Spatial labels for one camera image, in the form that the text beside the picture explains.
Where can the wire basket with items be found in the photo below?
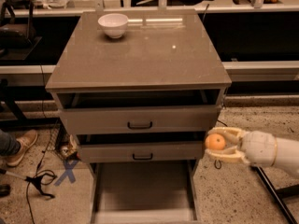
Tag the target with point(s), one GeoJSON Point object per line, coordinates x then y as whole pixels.
{"type": "Point", "coordinates": [61, 143]}

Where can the black grabber tool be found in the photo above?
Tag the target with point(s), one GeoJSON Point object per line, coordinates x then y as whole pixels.
{"type": "Point", "coordinates": [36, 181]}

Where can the middle grey drawer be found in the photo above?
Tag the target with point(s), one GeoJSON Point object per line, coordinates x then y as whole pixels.
{"type": "Point", "coordinates": [125, 147]}

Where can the blue jeans leg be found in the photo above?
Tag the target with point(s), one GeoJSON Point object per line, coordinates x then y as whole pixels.
{"type": "Point", "coordinates": [8, 144]}

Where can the orange fruit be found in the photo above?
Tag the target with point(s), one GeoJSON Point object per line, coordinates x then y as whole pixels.
{"type": "Point", "coordinates": [215, 142]}

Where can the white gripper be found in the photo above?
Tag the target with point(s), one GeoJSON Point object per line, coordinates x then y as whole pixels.
{"type": "Point", "coordinates": [259, 148]}

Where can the grey drawer cabinet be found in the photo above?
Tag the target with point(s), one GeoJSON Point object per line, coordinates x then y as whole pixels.
{"type": "Point", "coordinates": [165, 58]}

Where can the grey drawer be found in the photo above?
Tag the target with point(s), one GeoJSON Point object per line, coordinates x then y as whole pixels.
{"type": "Point", "coordinates": [125, 147]}
{"type": "Point", "coordinates": [145, 119]}
{"type": "Point", "coordinates": [146, 192]}

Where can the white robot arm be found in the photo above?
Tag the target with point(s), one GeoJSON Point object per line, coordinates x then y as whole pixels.
{"type": "Point", "coordinates": [287, 158]}

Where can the blue tape cross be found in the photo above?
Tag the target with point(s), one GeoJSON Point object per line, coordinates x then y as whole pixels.
{"type": "Point", "coordinates": [68, 173]}

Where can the white ceramic bowl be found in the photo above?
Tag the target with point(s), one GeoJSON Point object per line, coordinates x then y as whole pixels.
{"type": "Point", "coordinates": [113, 25]}

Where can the black metal stand leg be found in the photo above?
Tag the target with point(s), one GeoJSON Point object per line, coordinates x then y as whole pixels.
{"type": "Point", "coordinates": [279, 195]}

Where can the dark chair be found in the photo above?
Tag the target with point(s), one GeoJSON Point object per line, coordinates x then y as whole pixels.
{"type": "Point", "coordinates": [17, 40]}

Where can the top grey drawer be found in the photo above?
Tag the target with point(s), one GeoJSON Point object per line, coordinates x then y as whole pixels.
{"type": "Point", "coordinates": [145, 119]}

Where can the bottom grey drawer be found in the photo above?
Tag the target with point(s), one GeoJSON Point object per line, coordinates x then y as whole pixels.
{"type": "Point", "coordinates": [146, 192]}

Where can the tan shoe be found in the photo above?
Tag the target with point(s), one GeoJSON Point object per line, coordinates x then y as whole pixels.
{"type": "Point", "coordinates": [26, 141]}

